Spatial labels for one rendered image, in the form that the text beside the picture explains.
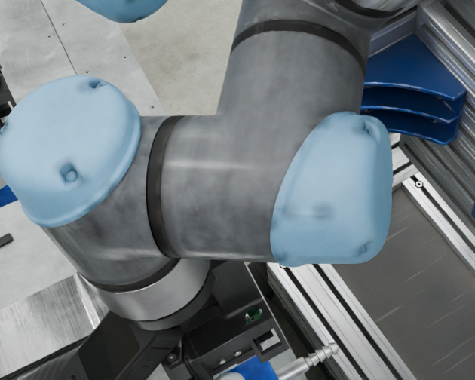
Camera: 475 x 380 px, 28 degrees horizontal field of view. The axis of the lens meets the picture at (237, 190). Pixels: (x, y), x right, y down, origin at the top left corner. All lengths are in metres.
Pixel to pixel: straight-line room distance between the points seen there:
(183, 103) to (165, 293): 1.53
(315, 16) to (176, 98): 1.59
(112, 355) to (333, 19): 0.27
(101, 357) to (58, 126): 0.22
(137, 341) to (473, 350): 1.02
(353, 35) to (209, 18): 1.71
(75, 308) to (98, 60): 0.36
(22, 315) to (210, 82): 1.27
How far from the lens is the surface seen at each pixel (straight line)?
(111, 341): 0.64
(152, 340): 0.61
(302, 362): 0.78
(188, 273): 0.55
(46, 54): 1.16
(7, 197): 0.90
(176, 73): 2.12
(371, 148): 0.45
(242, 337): 0.63
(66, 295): 0.89
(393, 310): 1.59
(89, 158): 0.46
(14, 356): 0.88
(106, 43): 1.15
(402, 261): 1.63
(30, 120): 0.49
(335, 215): 0.44
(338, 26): 0.50
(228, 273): 0.60
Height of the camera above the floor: 1.68
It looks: 60 degrees down
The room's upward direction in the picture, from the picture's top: 9 degrees counter-clockwise
